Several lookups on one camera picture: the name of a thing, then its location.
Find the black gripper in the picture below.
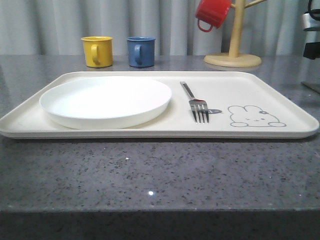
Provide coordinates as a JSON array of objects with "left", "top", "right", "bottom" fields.
[{"left": 303, "top": 42, "right": 320, "bottom": 60}]

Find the silver fork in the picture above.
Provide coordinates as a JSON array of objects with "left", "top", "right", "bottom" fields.
[{"left": 180, "top": 81, "right": 210, "bottom": 124}]

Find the white round plate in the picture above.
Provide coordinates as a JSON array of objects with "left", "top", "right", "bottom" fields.
[{"left": 39, "top": 76, "right": 172, "bottom": 130}]

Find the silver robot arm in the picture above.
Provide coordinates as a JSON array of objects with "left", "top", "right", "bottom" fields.
[{"left": 302, "top": 0, "right": 320, "bottom": 60}]

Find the wooden mug tree stand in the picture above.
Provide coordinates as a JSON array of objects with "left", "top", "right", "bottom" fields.
[{"left": 203, "top": 0, "right": 264, "bottom": 68}]

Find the red mug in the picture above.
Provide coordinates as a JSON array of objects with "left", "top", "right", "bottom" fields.
[{"left": 195, "top": 0, "right": 232, "bottom": 33}]

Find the blue mug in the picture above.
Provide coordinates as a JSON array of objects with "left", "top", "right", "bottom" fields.
[{"left": 127, "top": 36, "right": 156, "bottom": 68}]

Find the yellow mug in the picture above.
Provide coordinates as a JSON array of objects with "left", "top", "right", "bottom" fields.
[{"left": 81, "top": 36, "right": 113, "bottom": 68}]

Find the cream rabbit tray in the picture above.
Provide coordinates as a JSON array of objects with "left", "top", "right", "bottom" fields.
[{"left": 0, "top": 71, "right": 320, "bottom": 139}]

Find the grey curtain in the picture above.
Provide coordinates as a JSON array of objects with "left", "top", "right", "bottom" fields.
[{"left": 0, "top": 0, "right": 320, "bottom": 56}]

